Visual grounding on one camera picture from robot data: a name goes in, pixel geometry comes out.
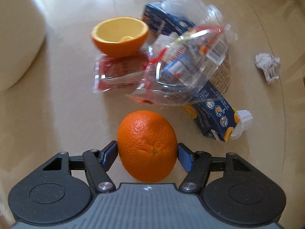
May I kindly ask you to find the blue carton with white cap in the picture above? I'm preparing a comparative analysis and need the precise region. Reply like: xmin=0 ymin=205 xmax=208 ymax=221
xmin=185 ymin=81 xmax=253 ymax=142

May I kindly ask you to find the blue drink carton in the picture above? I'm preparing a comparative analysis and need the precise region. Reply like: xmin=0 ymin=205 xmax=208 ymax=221
xmin=142 ymin=2 xmax=198 ymax=37

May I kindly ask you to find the hollow orange half peel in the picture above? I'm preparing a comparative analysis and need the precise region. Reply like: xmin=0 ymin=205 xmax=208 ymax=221
xmin=91 ymin=17 xmax=149 ymax=58

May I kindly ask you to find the clear printed plastic bag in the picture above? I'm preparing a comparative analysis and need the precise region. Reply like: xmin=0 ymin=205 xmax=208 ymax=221
xmin=126 ymin=0 xmax=239 ymax=110

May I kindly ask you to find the white plastic bin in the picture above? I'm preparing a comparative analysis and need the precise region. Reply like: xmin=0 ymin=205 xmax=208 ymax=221
xmin=0 ymin=0 xmax=47 ymax=92

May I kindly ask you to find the crumpled white paper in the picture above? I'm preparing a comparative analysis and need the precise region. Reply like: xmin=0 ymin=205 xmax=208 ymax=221
xmin=255 ymin=53 xmax=281 ymax=84

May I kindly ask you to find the red plastic packet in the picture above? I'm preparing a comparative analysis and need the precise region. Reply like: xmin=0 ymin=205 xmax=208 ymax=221
xmin=92 ymin=50 xmax=150 ymax=93

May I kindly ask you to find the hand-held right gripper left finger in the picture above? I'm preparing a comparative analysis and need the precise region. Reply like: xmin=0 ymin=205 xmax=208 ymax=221
xmin=42 ymin=141 xmax=118 ymax=192

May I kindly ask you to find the whole orange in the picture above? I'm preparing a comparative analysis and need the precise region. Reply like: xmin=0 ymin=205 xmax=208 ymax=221
xmin=117 ymin=110 xmax=179 ymax=183

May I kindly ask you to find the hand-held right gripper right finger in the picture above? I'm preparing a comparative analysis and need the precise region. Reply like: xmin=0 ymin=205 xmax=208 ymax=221
xmin=177 ymin=143 xmax=253 ymax=192

